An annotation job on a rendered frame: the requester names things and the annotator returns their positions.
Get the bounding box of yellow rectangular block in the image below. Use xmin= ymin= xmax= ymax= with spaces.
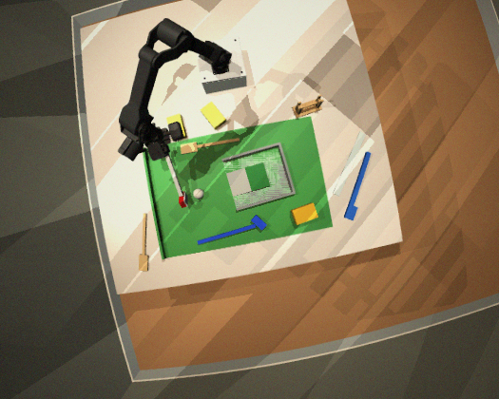
xmin=201 ymin=102 xmax=226 ymax=129
xmin=166 ymin=113 xmax=187 ymax=139

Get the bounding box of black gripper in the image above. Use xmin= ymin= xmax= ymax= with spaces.
xmin=142 ymin=122 xmax=184 ymax=144

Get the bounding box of green flat mat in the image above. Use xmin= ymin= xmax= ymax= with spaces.
xmin=146 ymin=116 xmax=333 ymax=257

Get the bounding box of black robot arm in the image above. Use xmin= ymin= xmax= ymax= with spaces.
xmin=118 ymin=18 xmax=232 ymax=162

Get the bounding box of orange rectangular block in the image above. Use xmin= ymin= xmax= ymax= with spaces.
xmin=291 ymin=203 xmax=318 ymax=225

